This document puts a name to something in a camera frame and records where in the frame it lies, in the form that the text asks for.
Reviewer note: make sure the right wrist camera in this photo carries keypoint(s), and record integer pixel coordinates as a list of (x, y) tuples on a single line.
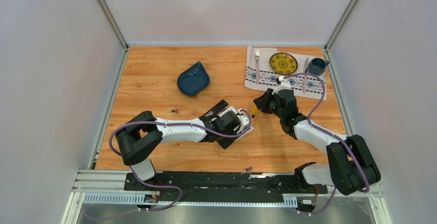
[(283, 84)]

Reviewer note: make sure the patterned white placemat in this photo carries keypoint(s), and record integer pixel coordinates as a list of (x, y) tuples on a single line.
[(268, 76)]

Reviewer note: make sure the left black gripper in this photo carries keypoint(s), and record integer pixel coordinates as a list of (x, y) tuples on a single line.
[(225, 144)]

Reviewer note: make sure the yellow patterned plate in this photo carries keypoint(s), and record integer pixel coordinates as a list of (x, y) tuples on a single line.
[(283, 63)]

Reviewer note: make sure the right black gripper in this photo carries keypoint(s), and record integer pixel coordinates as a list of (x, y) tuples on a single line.
[(262, 102)]

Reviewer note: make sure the silver knife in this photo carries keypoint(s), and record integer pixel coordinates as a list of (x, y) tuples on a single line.
[(304, 83)]

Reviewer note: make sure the dark blue mug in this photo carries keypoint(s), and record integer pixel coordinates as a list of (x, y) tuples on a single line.
[(317, 66)]

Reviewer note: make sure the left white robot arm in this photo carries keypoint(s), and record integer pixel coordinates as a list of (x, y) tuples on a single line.
[(137, 139)]

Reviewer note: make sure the blue leaf-shaped dish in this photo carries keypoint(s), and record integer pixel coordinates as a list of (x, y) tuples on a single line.
[(193, 80)]

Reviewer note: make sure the yellow handled screwdriver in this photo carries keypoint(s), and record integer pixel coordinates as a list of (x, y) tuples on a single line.
[(254, 112)]

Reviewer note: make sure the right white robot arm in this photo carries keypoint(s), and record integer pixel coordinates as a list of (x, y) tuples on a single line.
[(351, 166)]

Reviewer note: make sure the silver fork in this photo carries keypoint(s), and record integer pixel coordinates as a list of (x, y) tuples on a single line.
[(257, 58)]

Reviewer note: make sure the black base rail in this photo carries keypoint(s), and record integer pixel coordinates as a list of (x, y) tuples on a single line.
[(197, 186)]

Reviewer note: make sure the white remote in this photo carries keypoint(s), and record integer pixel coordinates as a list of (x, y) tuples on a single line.
[(244, 131), (231, 109)]

